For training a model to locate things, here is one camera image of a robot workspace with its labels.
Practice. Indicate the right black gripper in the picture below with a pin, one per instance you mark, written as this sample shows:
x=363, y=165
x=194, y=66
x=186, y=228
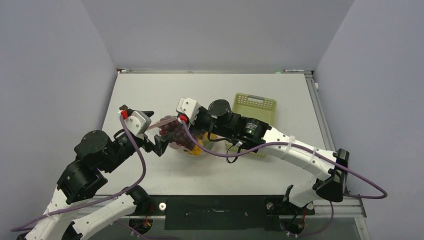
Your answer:
x=202, y=110

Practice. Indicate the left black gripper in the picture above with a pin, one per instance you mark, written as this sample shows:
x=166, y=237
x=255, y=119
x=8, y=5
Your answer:
x=160, y=143

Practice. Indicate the dark red grape bunch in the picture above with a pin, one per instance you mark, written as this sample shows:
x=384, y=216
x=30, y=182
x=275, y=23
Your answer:
x=180, y=138

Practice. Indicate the clear zip top bag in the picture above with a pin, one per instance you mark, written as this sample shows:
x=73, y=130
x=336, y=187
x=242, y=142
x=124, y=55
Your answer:
x=196, y=134

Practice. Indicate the orange bell pepper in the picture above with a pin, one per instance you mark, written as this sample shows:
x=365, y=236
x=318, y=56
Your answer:
x=194, y=149

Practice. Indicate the beige plastic basket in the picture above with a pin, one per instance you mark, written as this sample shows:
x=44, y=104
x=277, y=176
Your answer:
x=254, y=107

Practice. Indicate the orange green mango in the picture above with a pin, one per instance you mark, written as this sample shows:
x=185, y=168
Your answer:
x=208, y=141

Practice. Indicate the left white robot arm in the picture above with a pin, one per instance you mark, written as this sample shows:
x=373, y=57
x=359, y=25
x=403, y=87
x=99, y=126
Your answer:
x=75, y=190

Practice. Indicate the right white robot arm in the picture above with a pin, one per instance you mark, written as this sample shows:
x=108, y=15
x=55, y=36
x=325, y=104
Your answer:
x=328, y=168

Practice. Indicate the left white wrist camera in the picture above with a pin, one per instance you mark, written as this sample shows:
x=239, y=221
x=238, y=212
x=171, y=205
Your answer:
x=137, y=124

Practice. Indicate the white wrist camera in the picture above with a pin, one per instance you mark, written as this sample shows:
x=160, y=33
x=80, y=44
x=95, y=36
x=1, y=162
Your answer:
x=137, y=124
x=188, y=107

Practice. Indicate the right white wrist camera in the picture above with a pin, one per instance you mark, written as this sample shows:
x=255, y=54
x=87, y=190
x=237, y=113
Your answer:
x=188, y=107

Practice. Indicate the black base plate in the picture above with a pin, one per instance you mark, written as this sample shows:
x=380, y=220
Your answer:
x=218, y=212

